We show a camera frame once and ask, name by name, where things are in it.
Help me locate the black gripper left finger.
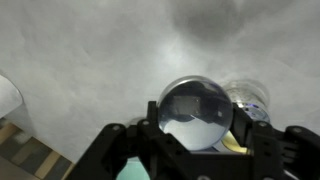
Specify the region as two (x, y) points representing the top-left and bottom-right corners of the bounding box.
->
(138, 101), (174, 157)

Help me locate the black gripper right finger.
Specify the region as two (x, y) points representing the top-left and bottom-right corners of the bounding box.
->
(230, 104), (267, 157)

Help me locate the silver bottle jar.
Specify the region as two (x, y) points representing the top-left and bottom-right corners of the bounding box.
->
(223, 79), (270, 122)

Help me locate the mint green bowl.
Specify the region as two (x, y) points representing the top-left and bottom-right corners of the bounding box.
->
(116, 157), (150, 180)

